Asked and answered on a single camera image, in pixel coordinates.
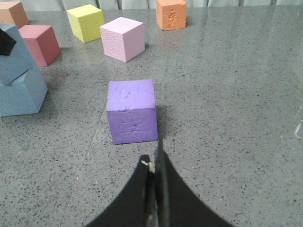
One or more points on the pink foam cube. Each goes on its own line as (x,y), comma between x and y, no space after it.
(123,38)

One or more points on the small red foam cube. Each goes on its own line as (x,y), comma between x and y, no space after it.
(42,43)

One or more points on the purple foam cube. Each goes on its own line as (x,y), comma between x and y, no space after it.
(131,111)

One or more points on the grey-green curtain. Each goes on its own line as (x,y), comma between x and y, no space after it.
(60,5)

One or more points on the textured light blue foam cube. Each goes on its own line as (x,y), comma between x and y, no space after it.
(24,95)

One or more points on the orange foam cube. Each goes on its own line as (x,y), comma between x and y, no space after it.
(12,12)
(171,14)

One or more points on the right orange foam cube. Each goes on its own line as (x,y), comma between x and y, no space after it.
(171,14)

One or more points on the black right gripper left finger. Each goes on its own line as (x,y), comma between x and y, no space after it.
(134,206)

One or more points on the left orange foam cube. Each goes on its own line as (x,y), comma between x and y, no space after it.
(12,12)

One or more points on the smooth light blue foam cube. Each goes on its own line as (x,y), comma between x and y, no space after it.
(20,59)

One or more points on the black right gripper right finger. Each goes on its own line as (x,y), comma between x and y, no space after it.
(177,205)

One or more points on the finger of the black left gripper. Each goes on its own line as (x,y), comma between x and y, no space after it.
(7,43)

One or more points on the yellow foam cube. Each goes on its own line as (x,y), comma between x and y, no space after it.
(85,22)

